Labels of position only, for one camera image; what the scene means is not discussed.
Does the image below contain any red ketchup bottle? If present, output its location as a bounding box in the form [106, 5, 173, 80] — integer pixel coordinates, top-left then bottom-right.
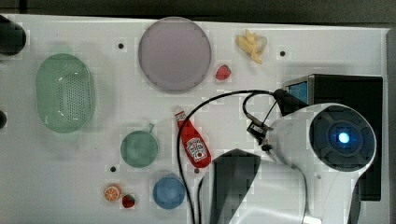
[173, 105, 211, 169]

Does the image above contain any green perforated colander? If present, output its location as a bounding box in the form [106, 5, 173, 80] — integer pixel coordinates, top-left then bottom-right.
[35, 53, 94, 133]

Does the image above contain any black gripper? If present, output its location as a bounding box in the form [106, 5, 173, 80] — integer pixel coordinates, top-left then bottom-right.
[274, 89, 307, 116]

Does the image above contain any blue cup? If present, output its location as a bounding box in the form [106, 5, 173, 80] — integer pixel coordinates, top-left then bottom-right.
[152, 175, 186, 210]

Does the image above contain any small dark red strawberry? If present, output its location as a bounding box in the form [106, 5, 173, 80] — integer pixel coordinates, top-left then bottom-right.
[121, 194, 135, 209]

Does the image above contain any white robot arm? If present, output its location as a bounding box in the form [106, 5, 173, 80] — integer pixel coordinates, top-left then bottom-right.
[197, 90, 376, 224]

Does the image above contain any orange slice toy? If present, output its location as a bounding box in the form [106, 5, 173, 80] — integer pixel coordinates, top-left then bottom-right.
[104, 184, 121, 202]

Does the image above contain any toaster oven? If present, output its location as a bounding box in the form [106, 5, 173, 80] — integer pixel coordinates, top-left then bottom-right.
[283, 74, 383, 202]

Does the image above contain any green cup with handle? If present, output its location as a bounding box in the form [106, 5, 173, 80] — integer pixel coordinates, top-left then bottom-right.
[120, 123, 159, 168]

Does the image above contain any peeled banana toy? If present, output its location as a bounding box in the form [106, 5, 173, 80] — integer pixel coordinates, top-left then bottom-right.
[235, 30, 268, 64]

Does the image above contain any round grey plate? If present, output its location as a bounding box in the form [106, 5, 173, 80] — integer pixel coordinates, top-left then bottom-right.
[138, 17, 211, 91]

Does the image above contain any black round base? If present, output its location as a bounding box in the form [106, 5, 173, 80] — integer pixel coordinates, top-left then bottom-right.
[0, 110, 7, 129]

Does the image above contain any red toy strawberry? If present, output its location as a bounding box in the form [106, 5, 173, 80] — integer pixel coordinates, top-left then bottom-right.
[215, 64, 232, 81]

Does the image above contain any black cylinder object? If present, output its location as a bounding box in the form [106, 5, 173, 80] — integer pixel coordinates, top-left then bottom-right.
[0, 16, 26, 56]

